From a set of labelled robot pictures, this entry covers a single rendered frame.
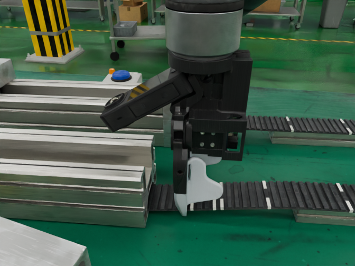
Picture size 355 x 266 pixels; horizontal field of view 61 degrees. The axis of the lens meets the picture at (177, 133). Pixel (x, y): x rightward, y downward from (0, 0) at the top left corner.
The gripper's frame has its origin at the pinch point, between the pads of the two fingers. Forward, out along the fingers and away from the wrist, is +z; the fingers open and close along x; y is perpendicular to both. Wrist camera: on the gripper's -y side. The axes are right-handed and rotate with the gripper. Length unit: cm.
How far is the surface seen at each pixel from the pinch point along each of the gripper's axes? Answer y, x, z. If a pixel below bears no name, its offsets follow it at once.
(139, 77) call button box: -12.4, 33.3, -3.5
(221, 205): 5.5, -2.0, -0.1
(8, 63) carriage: -36.4, 23.2, -9.5
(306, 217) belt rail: 16.8, -1.9, 1.1
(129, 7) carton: -127, 492, 57
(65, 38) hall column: -157, 302, 59
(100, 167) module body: -9.7, -3.1, -6.2
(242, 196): 8.4, -0.5, -0.5
